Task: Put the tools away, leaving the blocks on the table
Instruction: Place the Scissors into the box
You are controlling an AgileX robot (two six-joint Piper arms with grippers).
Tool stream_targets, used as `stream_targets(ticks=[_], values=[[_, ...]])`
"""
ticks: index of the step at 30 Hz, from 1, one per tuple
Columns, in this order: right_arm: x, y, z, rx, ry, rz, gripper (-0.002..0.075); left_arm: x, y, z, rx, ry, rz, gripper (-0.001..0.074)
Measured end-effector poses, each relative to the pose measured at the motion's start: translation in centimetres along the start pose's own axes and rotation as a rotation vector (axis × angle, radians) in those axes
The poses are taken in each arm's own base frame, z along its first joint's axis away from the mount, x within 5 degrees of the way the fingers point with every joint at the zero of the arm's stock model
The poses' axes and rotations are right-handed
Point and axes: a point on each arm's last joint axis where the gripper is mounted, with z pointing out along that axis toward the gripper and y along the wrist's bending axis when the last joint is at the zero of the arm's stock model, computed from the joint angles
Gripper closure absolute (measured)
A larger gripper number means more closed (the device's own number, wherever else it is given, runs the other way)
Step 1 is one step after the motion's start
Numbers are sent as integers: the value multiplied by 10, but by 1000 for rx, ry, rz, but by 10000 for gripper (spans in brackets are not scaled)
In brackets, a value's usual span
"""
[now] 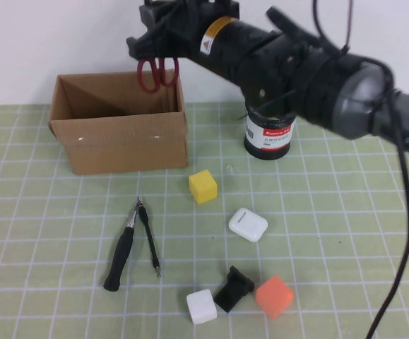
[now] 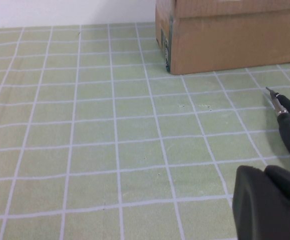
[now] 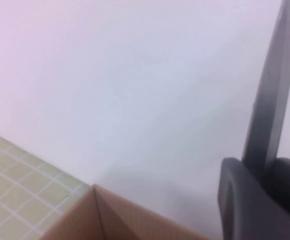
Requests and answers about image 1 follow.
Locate black mesh pen holder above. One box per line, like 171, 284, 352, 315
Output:
244, 98, 297, 160

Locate white earbuds case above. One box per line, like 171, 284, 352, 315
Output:
228, 207, 269, 243

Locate thin black flexible bit shaft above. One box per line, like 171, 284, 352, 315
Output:
137, 205, 162, 280

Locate white cube block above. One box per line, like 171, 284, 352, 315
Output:
185, 289, 218, 326

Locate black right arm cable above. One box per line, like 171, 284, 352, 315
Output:
309, 0, 409, 339

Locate black-handled screwdriver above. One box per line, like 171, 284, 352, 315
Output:
102, 196, 142, 292

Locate black plastic bracket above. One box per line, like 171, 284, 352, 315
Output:
213, 266, 255, 314

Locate brown cardboard box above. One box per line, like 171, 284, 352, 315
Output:
47, 68, 190, 175

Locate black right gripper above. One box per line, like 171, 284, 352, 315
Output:
126, 4, 208, 64

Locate orange cube block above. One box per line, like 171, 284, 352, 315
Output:
255, 275, 294, 320

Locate green grid table mat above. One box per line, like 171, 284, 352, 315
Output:
0, 98, 409, 339

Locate yellow cube block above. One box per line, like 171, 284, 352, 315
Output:
188, 169, 218, 205

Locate red-handled scissors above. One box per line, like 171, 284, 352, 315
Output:
136, 57, 180, 95

